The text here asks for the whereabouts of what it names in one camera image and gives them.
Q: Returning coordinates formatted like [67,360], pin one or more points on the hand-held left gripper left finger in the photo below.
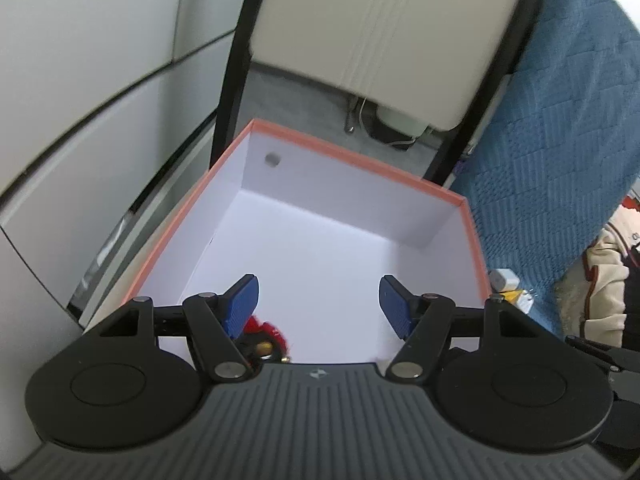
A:
[244,301]

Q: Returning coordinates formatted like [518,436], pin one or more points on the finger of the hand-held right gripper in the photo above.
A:
[595,350]

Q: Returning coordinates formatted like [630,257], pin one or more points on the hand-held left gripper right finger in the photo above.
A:
[396,305]

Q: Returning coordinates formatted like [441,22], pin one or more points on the red toy car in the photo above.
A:
[265,335]

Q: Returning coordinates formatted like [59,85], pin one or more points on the orange cardboard box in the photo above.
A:
[310,240]

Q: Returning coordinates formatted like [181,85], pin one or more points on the white charger plug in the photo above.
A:
[502,279]

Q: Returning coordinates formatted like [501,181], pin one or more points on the white red black jacket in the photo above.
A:
[605,280]

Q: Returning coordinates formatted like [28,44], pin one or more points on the white power strip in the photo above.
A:
[402,120]

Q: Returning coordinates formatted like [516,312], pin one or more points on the blue textured blanket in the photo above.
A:
[550,135]

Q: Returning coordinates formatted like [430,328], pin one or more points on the white cabinet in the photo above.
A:
[75,110]

